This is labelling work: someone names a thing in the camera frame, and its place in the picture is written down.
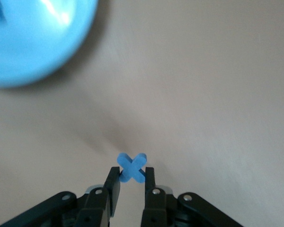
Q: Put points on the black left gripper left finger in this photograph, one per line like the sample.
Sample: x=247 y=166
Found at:
x=97 y=208

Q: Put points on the blue foam letter x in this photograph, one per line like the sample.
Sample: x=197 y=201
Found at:
x=132 y=168

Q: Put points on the brown table mat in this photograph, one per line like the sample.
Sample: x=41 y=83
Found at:
x=203 y=71

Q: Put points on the blue plate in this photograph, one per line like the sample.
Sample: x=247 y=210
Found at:
x=38 y=42

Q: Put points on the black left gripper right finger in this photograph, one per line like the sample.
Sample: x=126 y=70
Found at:
x=156 y=208

